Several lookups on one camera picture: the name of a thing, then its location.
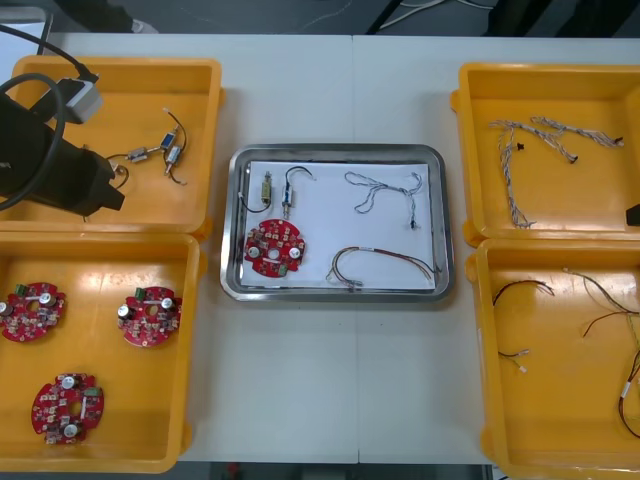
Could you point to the black furniture leg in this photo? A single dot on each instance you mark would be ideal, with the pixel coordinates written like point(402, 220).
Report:
point(382, 15)

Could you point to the yellow-orange plastic bin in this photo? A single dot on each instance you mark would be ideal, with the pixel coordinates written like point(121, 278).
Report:
point(482, 160)
point(150, 210)
point(550, 400)
point(150, 400)

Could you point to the white sheet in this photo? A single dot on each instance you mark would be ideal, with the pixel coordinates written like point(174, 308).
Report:
point(340, 235)

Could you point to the green-yellow harness white connectors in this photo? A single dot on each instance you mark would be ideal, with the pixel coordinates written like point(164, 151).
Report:
point(515, 355)

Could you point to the silver-grey and black left arm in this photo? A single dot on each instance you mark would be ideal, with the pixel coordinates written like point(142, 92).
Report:
point(25, 145)

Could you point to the blue label metal solenoid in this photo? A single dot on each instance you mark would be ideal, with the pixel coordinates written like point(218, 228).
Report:
point(169, 140)
point(288, 196)

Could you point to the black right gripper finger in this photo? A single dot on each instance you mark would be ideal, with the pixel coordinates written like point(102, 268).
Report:
point(635, 215)

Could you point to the tan label metal solenoid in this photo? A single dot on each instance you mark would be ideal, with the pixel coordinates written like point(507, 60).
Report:
point(266, 189)

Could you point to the round red circuit board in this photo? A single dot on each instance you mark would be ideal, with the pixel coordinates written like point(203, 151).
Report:
point(150, 325)
point(265, 267)
point(55, 400)
point(30, 322)

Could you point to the steel tray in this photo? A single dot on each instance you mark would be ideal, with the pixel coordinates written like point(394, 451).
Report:
point(230, 280)

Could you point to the person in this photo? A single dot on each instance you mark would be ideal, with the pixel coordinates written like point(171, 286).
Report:
point(110, 12)

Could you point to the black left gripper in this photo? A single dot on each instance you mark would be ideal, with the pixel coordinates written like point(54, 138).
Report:
point(80, 175)

